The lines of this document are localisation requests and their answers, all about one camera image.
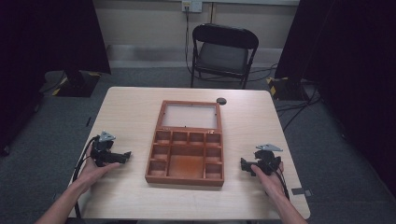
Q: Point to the black curtain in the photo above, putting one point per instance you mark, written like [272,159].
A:
[348,81]
[46,62]

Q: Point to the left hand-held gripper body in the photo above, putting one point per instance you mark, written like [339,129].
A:
[104,148]

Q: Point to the black folding chair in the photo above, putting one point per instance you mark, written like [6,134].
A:
[223,53]

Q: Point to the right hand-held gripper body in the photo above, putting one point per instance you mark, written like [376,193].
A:
[266,160]

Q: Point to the black stand base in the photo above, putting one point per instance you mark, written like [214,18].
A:
[77,83]
[285,87]

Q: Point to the wooden compartment box with lid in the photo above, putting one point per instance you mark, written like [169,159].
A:
[188,143]

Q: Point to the black round table grommet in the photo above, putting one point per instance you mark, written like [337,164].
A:
[221,100]

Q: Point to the white wall socket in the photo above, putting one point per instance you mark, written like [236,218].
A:
[192,6]

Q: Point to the person's right hand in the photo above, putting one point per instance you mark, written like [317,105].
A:
[270,183]

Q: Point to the grey tape strip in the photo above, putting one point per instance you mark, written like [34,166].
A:
[301,191]

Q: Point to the person's left hand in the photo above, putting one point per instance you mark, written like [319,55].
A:
[93,169]

